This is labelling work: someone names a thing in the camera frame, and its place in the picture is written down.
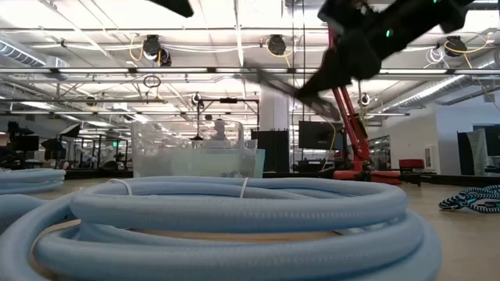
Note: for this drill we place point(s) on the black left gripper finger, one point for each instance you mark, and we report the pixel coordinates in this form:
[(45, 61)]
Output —
[(177, 4)]

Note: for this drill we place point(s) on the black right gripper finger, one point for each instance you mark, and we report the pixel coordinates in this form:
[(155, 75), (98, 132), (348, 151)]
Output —
[(324, 86)]

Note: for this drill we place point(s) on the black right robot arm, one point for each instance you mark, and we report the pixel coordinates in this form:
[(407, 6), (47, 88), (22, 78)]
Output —
[(422, 19)]

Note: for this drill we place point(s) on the red desk lamp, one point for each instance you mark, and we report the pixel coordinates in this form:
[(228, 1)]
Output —
[(357, 140)]

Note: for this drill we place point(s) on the black partition panel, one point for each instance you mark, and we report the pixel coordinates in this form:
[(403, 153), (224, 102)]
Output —
[(273, 150)]

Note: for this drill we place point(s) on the teal translucent plastic bin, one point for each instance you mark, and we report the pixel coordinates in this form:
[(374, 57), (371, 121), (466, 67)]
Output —
[(261, 164)]

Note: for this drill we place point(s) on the red chair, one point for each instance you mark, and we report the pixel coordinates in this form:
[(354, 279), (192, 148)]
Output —
[(411, 164)]

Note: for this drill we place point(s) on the dark curtain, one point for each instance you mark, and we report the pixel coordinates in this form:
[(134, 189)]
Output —
[(466, 152)]

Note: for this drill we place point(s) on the clear plastic container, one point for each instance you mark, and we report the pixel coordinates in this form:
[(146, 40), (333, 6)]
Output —
[(176, 164)]

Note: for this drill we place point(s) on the black wall screen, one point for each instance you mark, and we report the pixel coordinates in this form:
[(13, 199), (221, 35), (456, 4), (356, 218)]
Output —
[(318, 136)]

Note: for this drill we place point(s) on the black aluminium table frame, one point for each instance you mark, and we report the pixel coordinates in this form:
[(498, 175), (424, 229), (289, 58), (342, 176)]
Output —
[(449, 179)]

